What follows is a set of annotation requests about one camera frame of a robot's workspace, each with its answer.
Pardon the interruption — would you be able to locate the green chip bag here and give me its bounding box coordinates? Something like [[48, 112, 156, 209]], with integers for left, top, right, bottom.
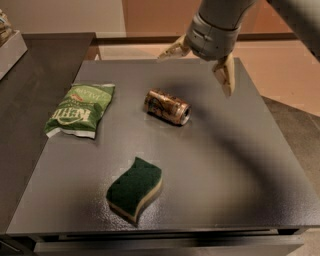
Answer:
[[44, 83, 115, 139]]

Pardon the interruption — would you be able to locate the grey box at left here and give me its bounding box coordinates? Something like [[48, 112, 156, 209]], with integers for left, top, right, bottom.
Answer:
[[0, 30, 28, 80]]

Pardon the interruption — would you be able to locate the dark side counter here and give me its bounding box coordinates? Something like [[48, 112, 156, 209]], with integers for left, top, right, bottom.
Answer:
[[0, 32, 95, 236]]

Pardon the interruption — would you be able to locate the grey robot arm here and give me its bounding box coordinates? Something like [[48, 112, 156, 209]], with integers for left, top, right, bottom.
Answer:
[[158, 0, 320, 96]]

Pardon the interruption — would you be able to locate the green yellow sponge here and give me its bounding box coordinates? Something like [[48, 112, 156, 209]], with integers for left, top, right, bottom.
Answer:
[[106, 157, 162, 223]]

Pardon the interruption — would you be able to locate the orange soda can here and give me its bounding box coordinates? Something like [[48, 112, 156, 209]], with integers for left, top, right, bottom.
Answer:
[[144, 89, 191, 126]]

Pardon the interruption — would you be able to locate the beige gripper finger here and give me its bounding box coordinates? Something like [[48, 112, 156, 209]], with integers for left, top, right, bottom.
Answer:
[[158, 35, 191, 60], [212, 53, 235, 97]]

